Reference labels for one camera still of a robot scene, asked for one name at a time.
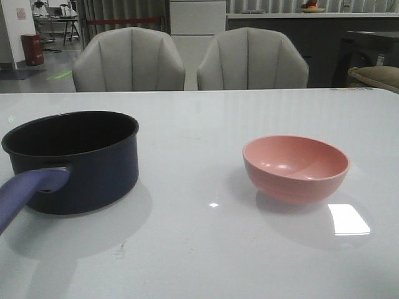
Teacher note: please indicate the red bin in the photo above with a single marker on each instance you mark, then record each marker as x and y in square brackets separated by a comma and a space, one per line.
[31, 44]

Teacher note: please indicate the grey curtain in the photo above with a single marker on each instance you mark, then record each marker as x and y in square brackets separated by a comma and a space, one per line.
[122, 9]

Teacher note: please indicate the fruit bowl on counter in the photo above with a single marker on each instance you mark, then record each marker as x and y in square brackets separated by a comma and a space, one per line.
[310, 6]

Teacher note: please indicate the left beige upholstered chair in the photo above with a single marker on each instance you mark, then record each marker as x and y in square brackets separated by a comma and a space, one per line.
[131, 59]

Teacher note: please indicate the right beige upholstered chair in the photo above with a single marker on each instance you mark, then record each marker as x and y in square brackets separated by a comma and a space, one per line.
[250, 58]

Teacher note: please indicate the dark floor mat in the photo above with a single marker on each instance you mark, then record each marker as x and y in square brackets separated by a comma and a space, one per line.
[18, 74]

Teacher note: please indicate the dark kitchen counter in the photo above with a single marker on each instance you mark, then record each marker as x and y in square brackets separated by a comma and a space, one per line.
[316, 35]

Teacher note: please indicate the pink bowl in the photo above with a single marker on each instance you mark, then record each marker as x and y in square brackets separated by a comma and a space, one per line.
[295, 169]

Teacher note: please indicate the beige upholstered chair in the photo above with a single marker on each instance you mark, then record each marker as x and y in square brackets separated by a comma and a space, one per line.
[250, 58]
[131, 59]

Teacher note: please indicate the background desk with items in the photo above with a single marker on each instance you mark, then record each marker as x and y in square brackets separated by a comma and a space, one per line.
[56, 18]

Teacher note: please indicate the dark washing machine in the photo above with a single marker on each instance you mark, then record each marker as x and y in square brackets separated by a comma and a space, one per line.
[364, 49]

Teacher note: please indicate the white refrigerator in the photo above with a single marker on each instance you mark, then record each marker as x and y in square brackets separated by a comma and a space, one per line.
[192, 26]

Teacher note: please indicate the dark blue saucepan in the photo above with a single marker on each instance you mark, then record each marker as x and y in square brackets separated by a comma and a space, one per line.
[70, 163]

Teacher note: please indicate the red barrier belt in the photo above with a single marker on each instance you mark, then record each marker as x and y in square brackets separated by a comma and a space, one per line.
[149, 20]

